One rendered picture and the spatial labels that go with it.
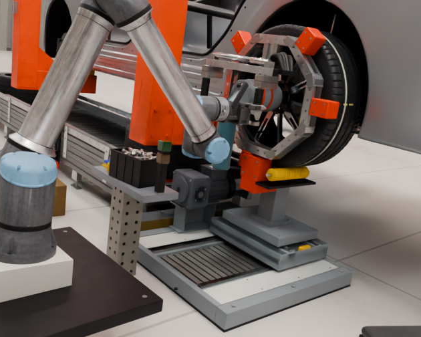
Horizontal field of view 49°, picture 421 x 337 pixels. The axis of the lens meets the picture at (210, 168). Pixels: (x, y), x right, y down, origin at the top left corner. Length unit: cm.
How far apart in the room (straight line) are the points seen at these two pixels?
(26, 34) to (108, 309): 301
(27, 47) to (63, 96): 259
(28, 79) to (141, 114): 187
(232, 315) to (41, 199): 87
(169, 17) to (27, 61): 197
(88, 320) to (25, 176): 41
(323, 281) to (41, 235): 133
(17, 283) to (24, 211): 19
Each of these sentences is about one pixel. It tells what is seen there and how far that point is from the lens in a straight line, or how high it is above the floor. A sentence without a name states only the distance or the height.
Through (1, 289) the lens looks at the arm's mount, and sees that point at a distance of 136.
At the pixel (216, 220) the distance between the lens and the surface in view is 245.
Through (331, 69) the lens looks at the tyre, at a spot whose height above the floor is 101.
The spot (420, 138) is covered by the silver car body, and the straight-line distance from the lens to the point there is 194.
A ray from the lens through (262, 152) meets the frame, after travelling 215.
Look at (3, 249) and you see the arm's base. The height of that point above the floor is 42.
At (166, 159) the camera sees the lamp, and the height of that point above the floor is 59.
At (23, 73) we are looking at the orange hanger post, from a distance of 405.
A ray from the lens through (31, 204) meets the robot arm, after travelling 133.
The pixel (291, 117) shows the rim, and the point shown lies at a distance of 218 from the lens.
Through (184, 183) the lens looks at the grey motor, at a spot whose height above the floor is 37.
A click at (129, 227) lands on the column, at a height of 24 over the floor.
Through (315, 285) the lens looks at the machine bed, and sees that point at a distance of 219.
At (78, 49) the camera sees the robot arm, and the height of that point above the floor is 96.
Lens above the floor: 100
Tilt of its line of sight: 14 degrees down
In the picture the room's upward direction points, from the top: 8 degrees clockwise
